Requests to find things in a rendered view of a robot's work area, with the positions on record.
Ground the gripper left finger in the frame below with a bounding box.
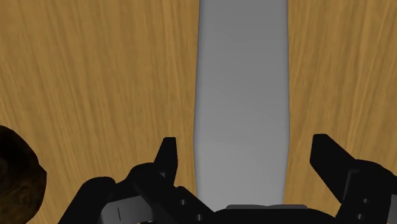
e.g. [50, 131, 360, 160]
[58, 136, 216, 224]

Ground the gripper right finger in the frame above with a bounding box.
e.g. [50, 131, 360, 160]
[309, 133, 397, 224]

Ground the long grey flat board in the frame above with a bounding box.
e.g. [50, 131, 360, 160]
[193, 0, 291, 213]

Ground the dark brown lumpy thing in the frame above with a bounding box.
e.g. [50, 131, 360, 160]
[0, 125, 48, 224]

